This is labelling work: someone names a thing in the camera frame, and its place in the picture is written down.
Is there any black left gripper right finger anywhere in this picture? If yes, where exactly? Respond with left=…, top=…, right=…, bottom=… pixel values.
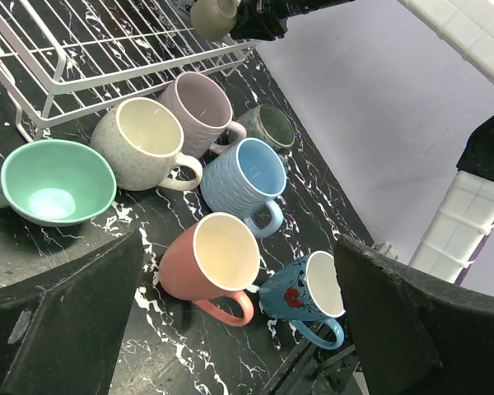
left=334, top=235, right=494, bottom=394

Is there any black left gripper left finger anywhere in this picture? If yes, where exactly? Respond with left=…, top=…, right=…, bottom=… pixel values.
left=0, top=231, right=144, bottom=394

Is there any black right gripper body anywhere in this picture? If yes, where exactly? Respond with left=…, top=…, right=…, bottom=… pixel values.
left=230, top=0, right=351, bottom=41

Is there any olive grey small cup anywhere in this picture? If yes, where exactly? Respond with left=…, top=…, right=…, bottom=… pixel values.
left=190, top=0, right=238, bottom=41

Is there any teal green cup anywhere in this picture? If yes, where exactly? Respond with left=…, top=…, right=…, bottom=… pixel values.
left=0, top=139, right=117, bottom=227

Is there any pink mug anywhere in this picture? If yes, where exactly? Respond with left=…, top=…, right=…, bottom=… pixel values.
left=156, top=212, right=260, bottom=327

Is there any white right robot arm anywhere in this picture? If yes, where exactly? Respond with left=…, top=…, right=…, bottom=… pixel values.
left=231, top=1, right=494, bottom=283

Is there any dark grey-green mug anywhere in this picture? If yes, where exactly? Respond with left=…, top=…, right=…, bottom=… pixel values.
left=237, top=104, right=295, bottom=151

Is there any lavender wide mug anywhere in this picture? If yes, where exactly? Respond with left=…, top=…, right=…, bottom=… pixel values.
left=158, top=72, right=247, bottom=159

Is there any light blue mug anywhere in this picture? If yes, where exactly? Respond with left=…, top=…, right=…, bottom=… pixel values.
left=200, top=137, right=287, bottom=239

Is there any cream speckled mug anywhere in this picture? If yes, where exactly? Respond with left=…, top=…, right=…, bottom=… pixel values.
left=90, top=97, right=203, bottom=191

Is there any white mug blue handle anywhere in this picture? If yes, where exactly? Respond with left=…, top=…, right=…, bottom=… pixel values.
left=259, top=251, right=345, bottom=351

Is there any white wire dish rack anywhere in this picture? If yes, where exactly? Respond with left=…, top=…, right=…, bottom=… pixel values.
left=0, top=1, right=256, bottom=141

